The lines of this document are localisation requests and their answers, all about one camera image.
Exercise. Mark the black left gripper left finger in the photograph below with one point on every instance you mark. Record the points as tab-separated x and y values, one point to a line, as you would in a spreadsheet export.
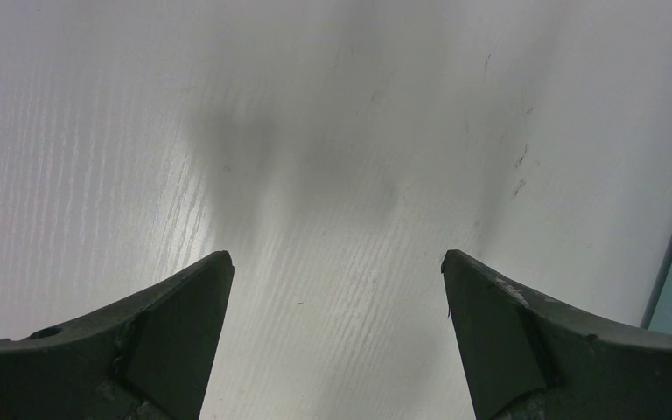
146	356

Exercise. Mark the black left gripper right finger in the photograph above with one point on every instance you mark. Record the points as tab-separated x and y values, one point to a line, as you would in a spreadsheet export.
527	355

